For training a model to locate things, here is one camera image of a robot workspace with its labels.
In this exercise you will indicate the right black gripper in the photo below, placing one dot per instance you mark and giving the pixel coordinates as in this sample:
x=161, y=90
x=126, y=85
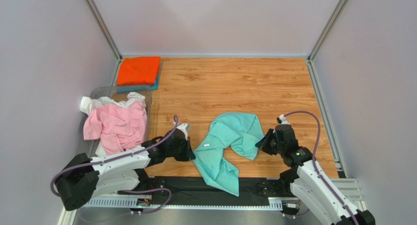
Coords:
x=269, y=142

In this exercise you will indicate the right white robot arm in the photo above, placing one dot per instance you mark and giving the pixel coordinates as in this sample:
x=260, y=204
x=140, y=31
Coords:
x=306, y=180

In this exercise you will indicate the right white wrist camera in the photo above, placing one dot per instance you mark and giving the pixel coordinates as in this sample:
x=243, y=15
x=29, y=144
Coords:
x=282, y=120

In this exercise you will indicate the aluminium frame rail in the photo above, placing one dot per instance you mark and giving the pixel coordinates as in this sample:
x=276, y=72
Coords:
x=77, y=186

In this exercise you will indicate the folded orange t-shirt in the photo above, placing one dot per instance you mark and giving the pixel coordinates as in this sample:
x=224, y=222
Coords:
x=138, y=71

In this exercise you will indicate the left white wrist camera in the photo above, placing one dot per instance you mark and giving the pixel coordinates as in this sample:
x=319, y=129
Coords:
x=182, y=130

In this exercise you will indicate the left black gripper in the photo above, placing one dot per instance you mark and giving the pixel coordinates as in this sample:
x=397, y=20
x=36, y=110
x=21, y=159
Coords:
x=188, y=154

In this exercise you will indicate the white t-shirt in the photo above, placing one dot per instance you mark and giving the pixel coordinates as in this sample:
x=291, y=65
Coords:
x=87, y=105

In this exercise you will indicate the black base mat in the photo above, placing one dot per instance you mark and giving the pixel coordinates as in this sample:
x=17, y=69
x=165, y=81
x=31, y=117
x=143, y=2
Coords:
x=194, y=191

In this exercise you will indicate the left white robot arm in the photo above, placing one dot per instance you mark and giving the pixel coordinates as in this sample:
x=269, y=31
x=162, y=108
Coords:
x=85, y=177

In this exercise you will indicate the pink t-shirt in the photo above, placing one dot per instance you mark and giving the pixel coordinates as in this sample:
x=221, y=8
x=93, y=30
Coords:
x=118, y=129

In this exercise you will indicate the clear plastic bin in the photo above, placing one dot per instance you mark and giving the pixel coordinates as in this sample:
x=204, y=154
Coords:
x=90, y=146

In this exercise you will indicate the folded teal t-shirt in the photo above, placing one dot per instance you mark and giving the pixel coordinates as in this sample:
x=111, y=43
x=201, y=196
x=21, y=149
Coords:
x=153, y=85

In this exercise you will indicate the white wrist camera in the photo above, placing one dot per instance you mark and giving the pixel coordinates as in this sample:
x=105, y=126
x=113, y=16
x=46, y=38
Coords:
x=282, y=120
x=182, y=130

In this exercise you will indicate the mint green t-shirt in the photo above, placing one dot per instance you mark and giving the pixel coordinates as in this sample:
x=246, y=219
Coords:
x=237, y=130

